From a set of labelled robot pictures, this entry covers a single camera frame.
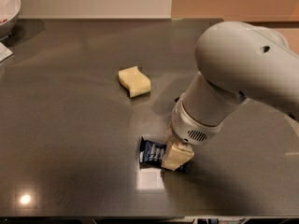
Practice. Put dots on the silver grey gripper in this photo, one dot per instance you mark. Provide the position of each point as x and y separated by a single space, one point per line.
187 127

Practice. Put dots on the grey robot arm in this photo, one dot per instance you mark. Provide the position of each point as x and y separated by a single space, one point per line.
236 62

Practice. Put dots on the white paper sheet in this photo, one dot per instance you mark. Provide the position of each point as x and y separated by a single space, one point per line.
4 52

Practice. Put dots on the blue rxbar blueberry wrapper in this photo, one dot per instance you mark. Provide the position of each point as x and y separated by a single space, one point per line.
152 153

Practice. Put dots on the yellow sponge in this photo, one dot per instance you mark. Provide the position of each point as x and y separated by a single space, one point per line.
134 81

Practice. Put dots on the white bowl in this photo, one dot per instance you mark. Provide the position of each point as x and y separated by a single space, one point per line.
9 13

